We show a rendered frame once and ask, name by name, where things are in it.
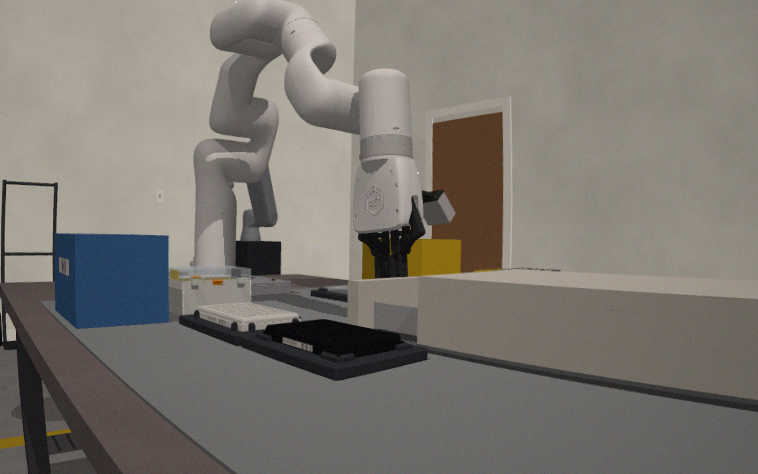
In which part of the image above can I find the yellow bin with label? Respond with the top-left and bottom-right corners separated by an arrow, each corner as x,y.
362,239 -> 461,279

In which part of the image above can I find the blue box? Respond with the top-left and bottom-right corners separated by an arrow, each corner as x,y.
55,233 -> 169,329

